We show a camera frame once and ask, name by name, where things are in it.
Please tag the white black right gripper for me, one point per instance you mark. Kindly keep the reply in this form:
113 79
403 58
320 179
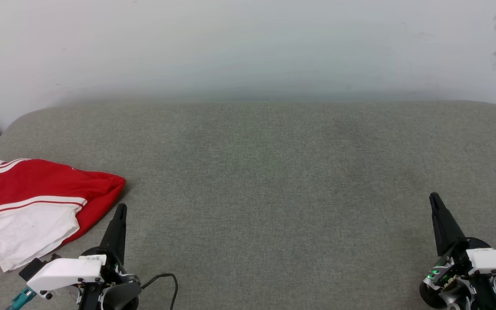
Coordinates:
495 262

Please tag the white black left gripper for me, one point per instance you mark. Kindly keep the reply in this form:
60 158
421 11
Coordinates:
65 272

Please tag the red basketball jersey number 23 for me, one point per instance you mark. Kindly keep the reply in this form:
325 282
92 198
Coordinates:
37 185

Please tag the grey fabric sofa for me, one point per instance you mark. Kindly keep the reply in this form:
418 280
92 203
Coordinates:
274 193

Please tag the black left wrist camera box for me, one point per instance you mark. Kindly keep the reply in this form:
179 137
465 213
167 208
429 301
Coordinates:
32 269

